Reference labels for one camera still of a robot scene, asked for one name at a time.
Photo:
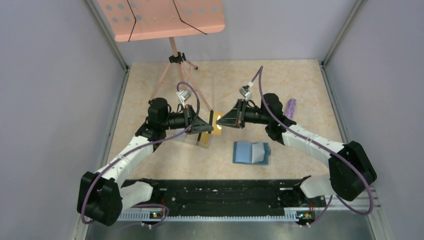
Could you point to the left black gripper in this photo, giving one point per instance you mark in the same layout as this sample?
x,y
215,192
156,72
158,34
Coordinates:
x,y
198,125

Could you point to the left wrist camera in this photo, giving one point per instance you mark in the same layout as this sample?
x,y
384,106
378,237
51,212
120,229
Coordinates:
x,y
183,96

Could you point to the blue card holder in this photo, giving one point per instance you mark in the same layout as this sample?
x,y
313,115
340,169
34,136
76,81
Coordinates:
x,y
251,153

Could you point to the clear plastic box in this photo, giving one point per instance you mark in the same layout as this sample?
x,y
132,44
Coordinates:
x,y
201,140

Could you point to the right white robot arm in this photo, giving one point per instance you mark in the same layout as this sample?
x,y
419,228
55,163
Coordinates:
x,y
350,170

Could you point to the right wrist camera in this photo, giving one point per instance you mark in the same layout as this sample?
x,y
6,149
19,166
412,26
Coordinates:
x,y
246,92

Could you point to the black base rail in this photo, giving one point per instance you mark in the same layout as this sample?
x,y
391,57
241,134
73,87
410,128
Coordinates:
x,y
231,198

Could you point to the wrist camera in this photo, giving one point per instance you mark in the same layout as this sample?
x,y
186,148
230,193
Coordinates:
x,y
183,96
246,92

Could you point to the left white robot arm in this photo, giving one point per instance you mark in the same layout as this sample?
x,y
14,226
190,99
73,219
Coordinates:
x,y
102,195

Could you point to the pink music stand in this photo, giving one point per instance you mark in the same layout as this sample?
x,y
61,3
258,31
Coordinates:
x,y
138,20

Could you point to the gold credit card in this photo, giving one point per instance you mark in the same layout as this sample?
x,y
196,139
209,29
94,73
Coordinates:
x,y
214,116

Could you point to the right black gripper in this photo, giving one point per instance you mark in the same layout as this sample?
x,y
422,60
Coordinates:
x,y
236,117

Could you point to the purple glitter cylinder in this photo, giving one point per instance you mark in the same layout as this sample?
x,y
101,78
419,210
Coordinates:
x,y
290,108

